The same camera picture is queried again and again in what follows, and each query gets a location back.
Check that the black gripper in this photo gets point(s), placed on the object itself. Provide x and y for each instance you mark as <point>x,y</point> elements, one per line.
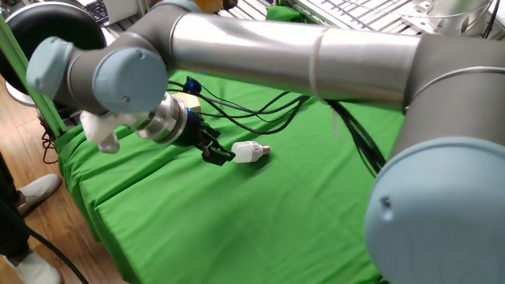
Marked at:
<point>191,128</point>

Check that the white LED bulb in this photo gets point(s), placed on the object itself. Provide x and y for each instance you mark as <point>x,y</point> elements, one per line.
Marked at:
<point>246,152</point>

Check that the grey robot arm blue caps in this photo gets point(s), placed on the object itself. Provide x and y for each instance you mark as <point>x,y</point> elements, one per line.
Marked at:
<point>276,51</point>

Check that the reddish wooden cube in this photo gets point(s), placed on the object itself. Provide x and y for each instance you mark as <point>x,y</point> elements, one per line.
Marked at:
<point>191,102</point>

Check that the green cloth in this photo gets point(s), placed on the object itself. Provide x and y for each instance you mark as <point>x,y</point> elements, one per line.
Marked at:
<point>236,217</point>

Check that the cardboard box yellow tape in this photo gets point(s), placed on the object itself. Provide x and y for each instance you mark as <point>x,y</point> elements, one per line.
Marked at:
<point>207,4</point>

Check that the white box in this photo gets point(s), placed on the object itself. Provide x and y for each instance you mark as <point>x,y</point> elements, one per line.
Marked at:
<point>120,10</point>

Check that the black keyboard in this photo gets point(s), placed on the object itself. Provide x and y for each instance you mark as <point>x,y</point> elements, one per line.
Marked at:
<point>98,10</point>

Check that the black trouser leg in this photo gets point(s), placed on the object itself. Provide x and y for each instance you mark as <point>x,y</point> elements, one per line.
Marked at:
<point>10,221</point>

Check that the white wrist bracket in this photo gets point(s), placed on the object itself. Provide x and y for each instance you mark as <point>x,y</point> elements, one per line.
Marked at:
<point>100,130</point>

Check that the green frame post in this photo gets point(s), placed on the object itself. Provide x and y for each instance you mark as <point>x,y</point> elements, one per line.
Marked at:
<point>23,67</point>

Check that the silver mount plate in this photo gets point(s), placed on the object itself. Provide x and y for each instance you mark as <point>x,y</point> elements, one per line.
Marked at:
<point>453,16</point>

